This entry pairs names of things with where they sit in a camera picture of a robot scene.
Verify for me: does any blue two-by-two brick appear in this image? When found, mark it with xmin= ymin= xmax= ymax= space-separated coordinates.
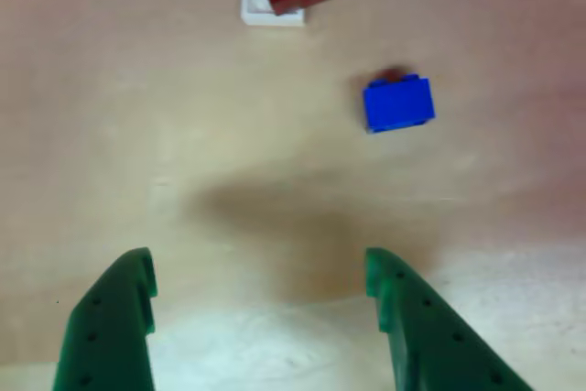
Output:
xmin=363 ymin=71 xmax=437 ymax=136

